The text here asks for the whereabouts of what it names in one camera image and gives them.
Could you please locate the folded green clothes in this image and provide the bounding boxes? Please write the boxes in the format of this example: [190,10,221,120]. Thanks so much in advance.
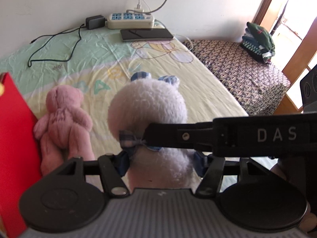
[241,22,275,64]

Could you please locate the wooden door frame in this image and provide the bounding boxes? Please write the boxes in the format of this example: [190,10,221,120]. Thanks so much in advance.
[254,0,316,114]

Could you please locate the red cardboard box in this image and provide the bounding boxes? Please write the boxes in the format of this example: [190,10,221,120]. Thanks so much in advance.
[1,73,41,237]

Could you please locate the black smartphone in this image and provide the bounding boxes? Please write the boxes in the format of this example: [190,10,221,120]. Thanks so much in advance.
[120,29,174,41]

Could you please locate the black camera rig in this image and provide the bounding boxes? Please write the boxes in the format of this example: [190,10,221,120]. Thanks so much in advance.
[300,65,317,113]

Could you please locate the black power adapter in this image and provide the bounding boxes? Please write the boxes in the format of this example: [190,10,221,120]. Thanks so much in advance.
[85,15,105,30]

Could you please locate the patterned brown mattress cover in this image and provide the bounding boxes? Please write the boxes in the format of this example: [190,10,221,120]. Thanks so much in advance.
[183,40,290,115]

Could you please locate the pink teddy bear plush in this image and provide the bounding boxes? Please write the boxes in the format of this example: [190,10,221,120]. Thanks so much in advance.
[33,85,95,176]

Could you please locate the white usb charger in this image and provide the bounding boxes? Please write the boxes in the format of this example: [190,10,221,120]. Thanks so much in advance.
[126,0,151,13]

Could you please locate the white power strip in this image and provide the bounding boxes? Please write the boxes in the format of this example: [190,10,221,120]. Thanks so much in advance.
[105,12,157,30]

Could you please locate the white bunny plush toy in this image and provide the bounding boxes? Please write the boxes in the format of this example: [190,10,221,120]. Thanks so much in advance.
[107,71,201,190]

